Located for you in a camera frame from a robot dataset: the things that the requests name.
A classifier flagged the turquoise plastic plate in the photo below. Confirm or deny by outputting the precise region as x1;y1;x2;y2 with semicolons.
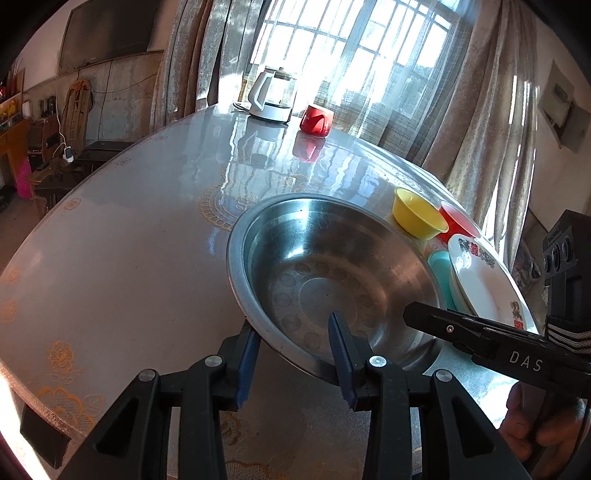
427;250;458;312

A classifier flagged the barred window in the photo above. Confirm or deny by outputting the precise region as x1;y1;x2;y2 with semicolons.
249;0;462;130

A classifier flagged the wall-mounted black television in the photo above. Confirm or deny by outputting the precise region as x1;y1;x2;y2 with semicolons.
58;0;160;73

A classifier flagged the pink plastic object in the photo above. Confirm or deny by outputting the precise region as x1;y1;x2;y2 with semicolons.
16;157;35;199

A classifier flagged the wall electrical box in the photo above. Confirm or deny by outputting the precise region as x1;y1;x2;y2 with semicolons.
538;60;589;153

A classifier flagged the large white dragon-print plate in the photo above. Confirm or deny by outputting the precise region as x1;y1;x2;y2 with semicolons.
448;233;541;335

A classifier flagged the glass electric kettle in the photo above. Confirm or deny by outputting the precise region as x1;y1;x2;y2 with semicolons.
248;66;298;124

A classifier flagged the yellow plastic bowl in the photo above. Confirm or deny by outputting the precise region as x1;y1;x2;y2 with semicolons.
392;187;450;241

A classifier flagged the stainless steel bowl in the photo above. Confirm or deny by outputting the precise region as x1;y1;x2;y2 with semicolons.
225;193;448;386

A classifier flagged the person's right hand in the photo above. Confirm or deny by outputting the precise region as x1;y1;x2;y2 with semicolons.
501;382;589;462

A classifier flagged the dark low table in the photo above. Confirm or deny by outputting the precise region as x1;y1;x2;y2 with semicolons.
28;141;137;215

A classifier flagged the white sheer curtain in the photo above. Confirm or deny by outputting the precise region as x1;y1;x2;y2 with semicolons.
240;0;467;158

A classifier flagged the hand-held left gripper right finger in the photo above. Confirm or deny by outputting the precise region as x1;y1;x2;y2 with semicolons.
327;311;520;480

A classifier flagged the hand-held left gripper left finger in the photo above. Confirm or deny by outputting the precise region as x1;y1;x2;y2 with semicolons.
60;323;264;480

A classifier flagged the yellow wooden cabinet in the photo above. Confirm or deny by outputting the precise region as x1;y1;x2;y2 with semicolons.
0;90;31;195

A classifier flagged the wooden chair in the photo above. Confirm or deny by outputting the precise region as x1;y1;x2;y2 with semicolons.
60;78;95;160

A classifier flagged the patterned cloth bag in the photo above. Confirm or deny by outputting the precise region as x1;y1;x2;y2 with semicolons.
512;240;546;301

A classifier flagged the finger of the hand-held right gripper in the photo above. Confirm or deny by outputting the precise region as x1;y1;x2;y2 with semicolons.
403;301;497;356
455;313;550;342

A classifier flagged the red plastic bowl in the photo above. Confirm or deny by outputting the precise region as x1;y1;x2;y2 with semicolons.
438;202;483;245

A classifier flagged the beige velvet curtain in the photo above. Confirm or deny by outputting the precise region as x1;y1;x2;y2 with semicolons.
416;0;541;259
148;0;273;139

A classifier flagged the red cup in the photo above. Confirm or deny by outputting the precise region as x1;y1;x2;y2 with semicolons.
299;104;334;138

